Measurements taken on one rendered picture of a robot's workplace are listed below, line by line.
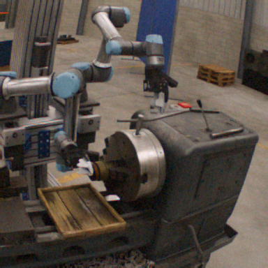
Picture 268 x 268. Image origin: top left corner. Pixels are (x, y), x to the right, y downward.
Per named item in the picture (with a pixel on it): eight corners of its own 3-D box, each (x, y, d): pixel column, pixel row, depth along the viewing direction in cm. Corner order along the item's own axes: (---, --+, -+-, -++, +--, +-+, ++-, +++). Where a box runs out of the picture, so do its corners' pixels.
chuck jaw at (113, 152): (122, 160, 148) (116, 135, 150) (128, 158, 143) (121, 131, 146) (100, 164, 142) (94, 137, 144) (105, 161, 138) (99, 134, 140)
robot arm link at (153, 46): (155, 38, 146) (165, 35, 139) (157, 58, 147) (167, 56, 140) (141, 36, 142) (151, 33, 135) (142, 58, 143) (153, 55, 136)
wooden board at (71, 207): (90, 188, 163) (90, 181, 161) (125, 229, 135) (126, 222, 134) (38, 195, 147) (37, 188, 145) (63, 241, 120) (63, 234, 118)
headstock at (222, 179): (198, 160, 210) (211, 103, 195) (244, 194, 174) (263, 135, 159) (118, 175, 179) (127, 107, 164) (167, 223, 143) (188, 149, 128)
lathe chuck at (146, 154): (116, 174, 167) (127, 116, 152) (149, 211, 144) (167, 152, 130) (100, 176, 162) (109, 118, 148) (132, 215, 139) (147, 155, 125)
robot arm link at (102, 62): (82, 77, 199) (104, 2, 168) (104, 76, 206) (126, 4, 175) (88, 86, 191) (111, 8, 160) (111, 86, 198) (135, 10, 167)
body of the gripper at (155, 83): (143, 93, 144) (142, 66, 142) (159, 93, 148) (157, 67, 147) (153, 92, 137) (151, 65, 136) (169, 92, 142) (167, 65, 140)
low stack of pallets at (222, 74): (213, 76, 998) (214, 64, 981) (234, 84, 951) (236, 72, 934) (195, 78, 905) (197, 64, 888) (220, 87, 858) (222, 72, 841)
